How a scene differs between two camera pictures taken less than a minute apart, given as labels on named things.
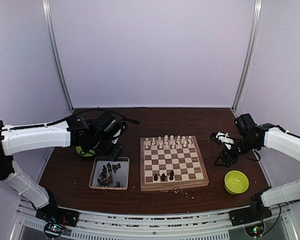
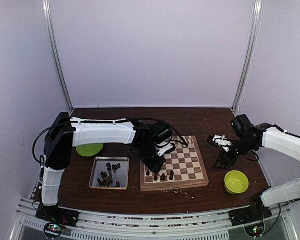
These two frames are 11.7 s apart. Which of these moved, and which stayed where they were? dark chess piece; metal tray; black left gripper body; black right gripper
Moved: black left gripper body
Stayed: dark chess piece; metal tray; black right gripper
